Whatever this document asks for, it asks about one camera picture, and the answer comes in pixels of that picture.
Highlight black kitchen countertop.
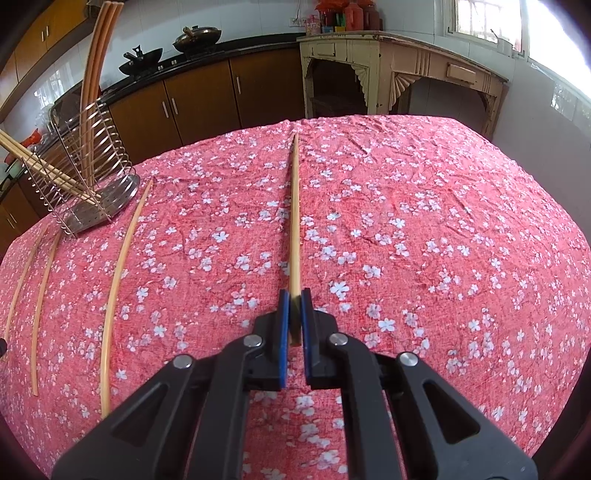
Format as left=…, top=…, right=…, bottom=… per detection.
left=46, top=34, right=308, bottom=109

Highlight brown wall cabinet unit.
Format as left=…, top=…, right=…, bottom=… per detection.
left=0, top=0, right=93, bottom=84

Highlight cluster of sauce bottles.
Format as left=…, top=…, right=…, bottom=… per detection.
left=305, top=0, right=382, bottom=35

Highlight brown base cabinet unit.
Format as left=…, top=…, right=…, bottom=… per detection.
left=0, top=46, right=308, bottom=232

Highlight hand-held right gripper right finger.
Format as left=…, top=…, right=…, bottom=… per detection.
left=300, top=288, right=539, bottom=480

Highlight steel wire utensil holder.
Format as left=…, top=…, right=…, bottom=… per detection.
left=21, top=99, right=141, bottom=237

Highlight wooden chopstick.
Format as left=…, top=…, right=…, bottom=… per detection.
left=88, top=1, right=124, bottom=188
left=20, top=158, right=95, bottom=199
left=0, top=129, right=101, bottom=203
left=4, top=225, right=49, bottom=342
left=78, top=0, right=114, bottom=183
left=31, top=232, right=63, bottom=397
left=288, top=133, right=303, bottom=348
left=99, top=179, right=154, bottom=417

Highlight worn cream wooden table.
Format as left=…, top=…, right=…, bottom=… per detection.
left=298, top=30, right=509, bottom=134

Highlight black wok with handle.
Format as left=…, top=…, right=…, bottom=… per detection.
left=119, top=46, right=163, bottom=75

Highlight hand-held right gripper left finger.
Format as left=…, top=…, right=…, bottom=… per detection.
left=51, top=288, right=296, bottom=480

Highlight wok with steel lid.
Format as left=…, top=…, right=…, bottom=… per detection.
left=173, top=25, right=222, bottom=54

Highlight red floral tablecloth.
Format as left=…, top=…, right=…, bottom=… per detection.
left=0, top=115, right=591, bottom=480

